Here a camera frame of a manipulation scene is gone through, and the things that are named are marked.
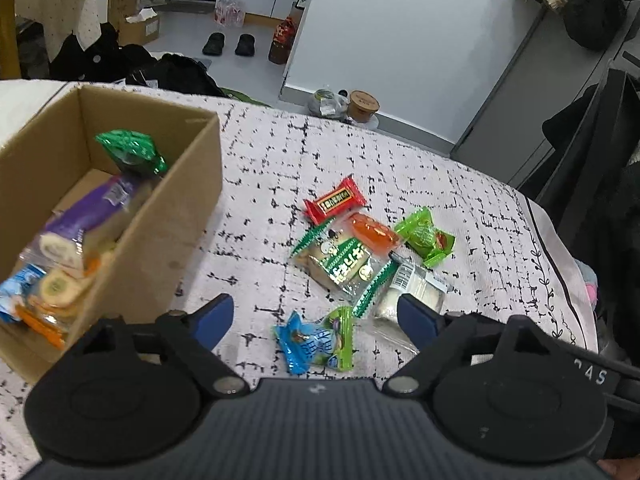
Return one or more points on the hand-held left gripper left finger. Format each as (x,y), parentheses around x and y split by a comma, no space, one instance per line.
(215,320)

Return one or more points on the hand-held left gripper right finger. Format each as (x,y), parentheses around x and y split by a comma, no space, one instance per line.
(417,322)

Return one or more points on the clear white snack packet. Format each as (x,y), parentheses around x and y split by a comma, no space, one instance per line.
(415,285)

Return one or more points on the light green snack packet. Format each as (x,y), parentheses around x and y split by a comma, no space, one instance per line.
(425,237)

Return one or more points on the brown cardboard box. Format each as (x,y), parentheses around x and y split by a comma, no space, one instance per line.
(165,240)

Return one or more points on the green beige snack packet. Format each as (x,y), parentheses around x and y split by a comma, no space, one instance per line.
(340,265)

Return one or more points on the blue green snack packet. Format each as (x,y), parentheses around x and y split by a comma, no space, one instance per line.
(315,342)

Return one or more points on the red snack packet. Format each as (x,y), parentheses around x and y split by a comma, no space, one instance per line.
(334,201)

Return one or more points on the purple bread packet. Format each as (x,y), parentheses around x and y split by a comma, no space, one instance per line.
(85,220)

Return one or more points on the long orange snack packet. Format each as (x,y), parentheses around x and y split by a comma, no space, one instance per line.
(50,302)

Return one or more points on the dark green snack packet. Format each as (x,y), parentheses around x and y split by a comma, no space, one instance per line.
(132,152)

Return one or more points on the person's right hand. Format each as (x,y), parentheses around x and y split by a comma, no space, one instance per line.
(625,471)

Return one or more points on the black patterned white blanket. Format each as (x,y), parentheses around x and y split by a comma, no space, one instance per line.
(300,160)

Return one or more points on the brown noodle cup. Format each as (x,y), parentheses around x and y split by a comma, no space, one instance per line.
(362,106)

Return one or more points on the green floor mat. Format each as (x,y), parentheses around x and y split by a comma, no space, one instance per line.
(245,96)

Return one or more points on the clear plastic bag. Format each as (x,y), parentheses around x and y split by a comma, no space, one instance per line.
(327,102)

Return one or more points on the black clothes pile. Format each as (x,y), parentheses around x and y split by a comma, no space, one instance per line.
(140,65)

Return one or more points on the black shoe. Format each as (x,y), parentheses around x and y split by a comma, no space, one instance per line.
(246,44)
(215,42)

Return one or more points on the white bed sheet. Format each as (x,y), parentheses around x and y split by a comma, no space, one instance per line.
(25,105)

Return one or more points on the red drink bottle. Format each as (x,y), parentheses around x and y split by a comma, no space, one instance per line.
(281,40)

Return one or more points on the floor carton with white paper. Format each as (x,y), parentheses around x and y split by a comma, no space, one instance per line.
(142,27)

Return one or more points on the pack of water bottles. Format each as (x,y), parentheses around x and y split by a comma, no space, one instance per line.
(230,10)

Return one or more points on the tall floor carton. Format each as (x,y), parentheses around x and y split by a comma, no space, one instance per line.
(122,0)

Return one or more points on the dotted cream tablecloth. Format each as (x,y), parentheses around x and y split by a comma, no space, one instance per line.
(55,0)

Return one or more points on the hanging black jacket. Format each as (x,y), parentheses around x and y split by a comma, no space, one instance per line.
(595,10)

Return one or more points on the yellow wooden table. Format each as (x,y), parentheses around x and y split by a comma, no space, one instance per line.
(7,25)

